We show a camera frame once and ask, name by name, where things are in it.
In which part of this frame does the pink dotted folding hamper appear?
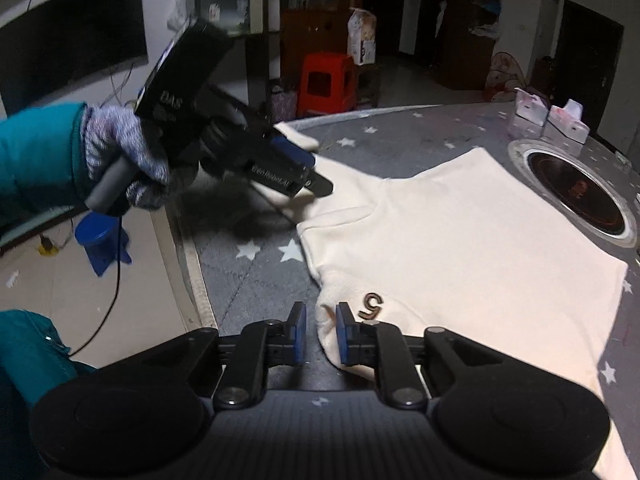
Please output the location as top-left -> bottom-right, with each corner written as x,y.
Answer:
484,52 -> 527,104

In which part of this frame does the person's left hand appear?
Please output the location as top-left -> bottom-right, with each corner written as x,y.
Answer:
80,102 -> 173,212

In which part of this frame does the person's left forearm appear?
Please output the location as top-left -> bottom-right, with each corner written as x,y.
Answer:
0,102 -> 90,233

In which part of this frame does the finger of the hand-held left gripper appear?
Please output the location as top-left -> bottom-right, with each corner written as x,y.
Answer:
300,171 -> 334,199
212,84 -> 317,169

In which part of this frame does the black wall television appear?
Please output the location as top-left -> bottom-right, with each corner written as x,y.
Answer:
0,0 -> 150,117

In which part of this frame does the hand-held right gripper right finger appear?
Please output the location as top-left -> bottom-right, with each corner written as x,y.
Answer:
335,301 -> 501,411

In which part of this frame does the brown wooden cabinet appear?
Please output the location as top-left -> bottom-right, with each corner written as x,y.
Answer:
277,0 -> 363,81

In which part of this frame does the open pink white box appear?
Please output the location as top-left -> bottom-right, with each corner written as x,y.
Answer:
512,87 -> 549,127

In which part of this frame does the dark door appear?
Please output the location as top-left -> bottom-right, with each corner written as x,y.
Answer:
551,0 -> 626,134

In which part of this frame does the pink white tissue box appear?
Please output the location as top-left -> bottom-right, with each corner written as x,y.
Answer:
546,100 -> 592,144

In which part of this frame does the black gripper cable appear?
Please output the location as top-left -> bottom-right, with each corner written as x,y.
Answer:
69,210 -> 124,357

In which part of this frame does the cream sweater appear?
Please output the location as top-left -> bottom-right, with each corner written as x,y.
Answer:
252,122 -> 636,480

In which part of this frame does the red plastic stool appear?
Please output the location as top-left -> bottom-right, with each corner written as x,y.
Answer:
297,52 -> 358,119

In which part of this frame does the blue plastic stand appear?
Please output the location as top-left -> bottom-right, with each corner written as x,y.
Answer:
75,210 -> 134,277

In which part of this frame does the grey star-printed tablecloth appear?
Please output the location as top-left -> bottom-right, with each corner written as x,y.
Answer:
165,102 -> 640,480

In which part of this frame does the round built-in induction cooker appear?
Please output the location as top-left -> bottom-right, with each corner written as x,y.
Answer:
507,139 -> 638,248

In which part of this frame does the dark patterned bag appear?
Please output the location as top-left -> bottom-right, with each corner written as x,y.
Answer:
270,80 -> 299,124

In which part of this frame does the person's teal jacket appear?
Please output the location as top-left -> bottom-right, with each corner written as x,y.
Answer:
0,309 -> 98,480

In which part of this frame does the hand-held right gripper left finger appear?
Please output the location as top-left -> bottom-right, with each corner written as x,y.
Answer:
150,301 -> 308,411

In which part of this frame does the dark open bookshelf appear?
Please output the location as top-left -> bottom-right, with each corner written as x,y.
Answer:
439,0 -> 507,92

